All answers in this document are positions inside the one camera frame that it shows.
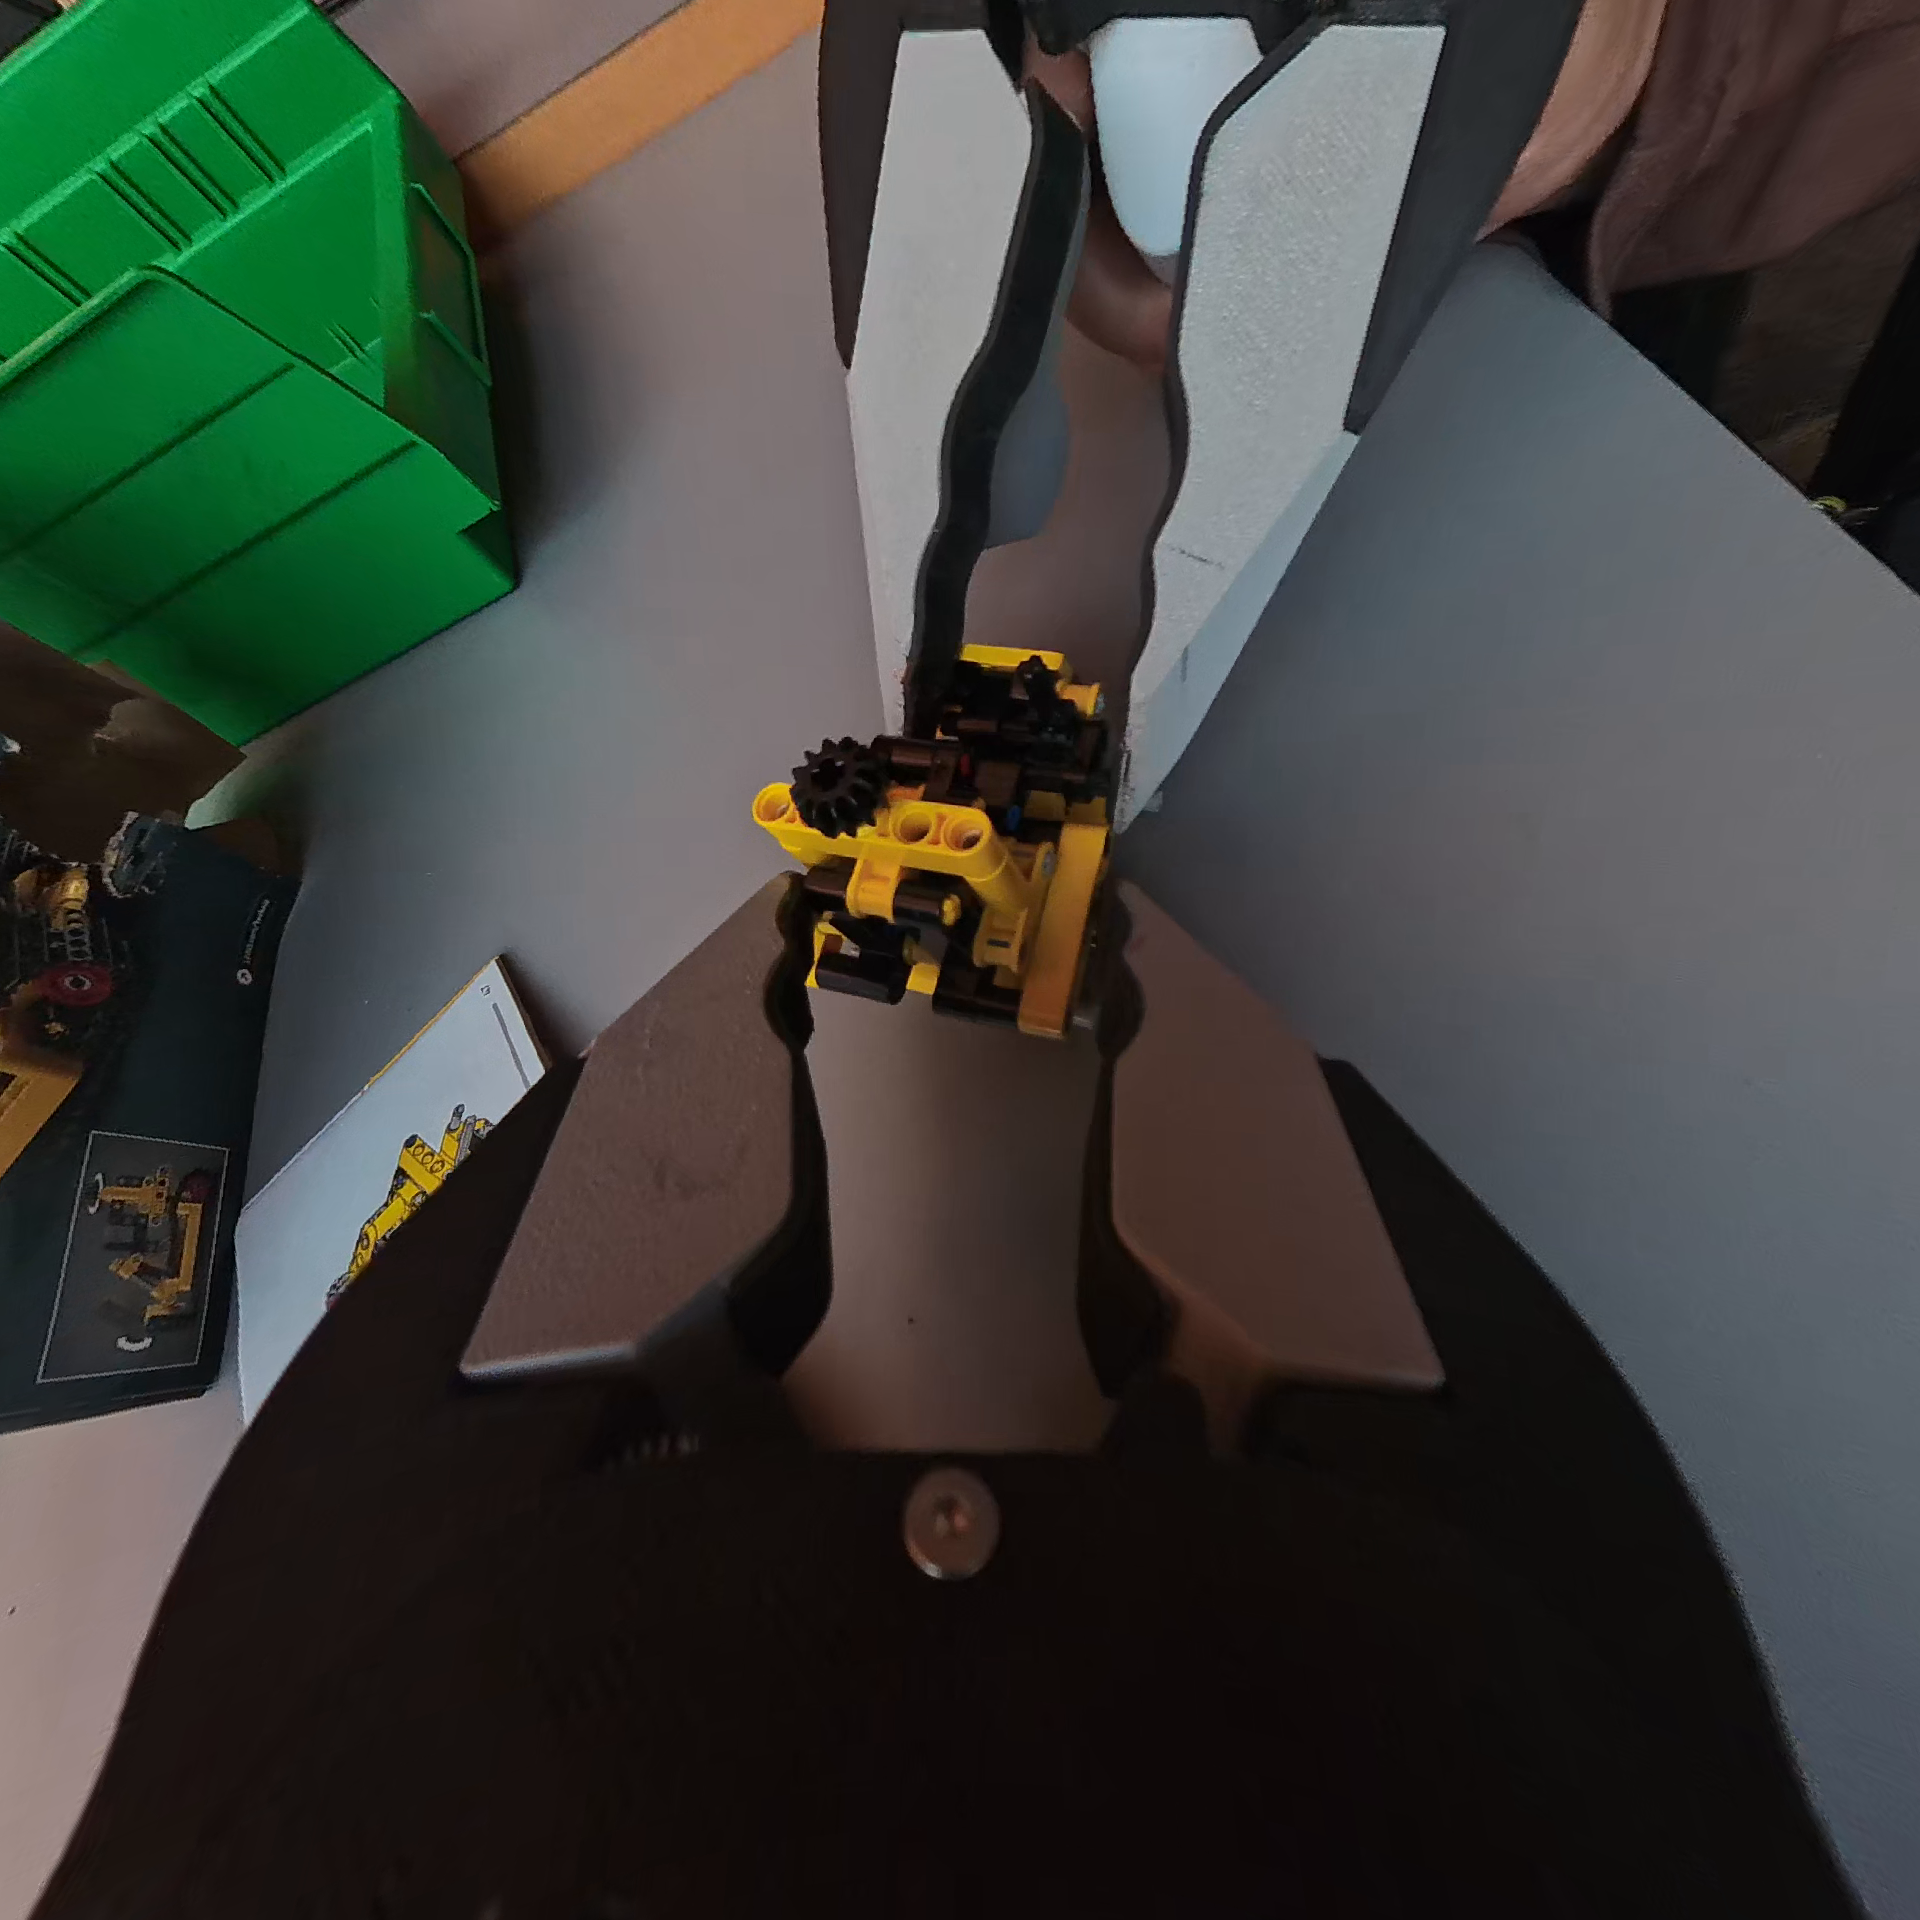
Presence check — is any person's right hand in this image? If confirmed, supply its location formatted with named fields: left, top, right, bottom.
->
left=1063, top=142, right=1183, bottom=374

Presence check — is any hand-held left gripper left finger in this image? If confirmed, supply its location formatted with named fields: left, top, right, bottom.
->
left=456, top=874, right=836, bottom=1380

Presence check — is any lego instruction booklet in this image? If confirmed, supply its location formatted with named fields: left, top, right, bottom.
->
left=233, top=953, right=552, bottom=1423

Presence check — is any green plastic storage bin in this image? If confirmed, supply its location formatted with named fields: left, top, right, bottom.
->
left=0, top=0, right=520, bottom=749

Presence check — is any dark lego set box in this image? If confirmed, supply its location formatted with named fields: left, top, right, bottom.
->
left=0, top=635, right=302, bottom=1434

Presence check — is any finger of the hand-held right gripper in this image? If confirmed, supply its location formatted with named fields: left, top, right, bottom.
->
left=818, top=0, right=1094, bottom=713
left=1115, top=0, right=1584, bottom=820

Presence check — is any person's right forearm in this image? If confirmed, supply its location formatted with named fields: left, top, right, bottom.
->
left=1475, top=0, right=1668, bottom=250

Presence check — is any yellow black lego model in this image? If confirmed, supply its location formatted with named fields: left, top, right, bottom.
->
left=750, top=643, right=1123, bottom=1043

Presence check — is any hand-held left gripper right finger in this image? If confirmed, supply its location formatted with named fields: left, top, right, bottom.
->
left=1076, top=881, right=1445, bottom=1399

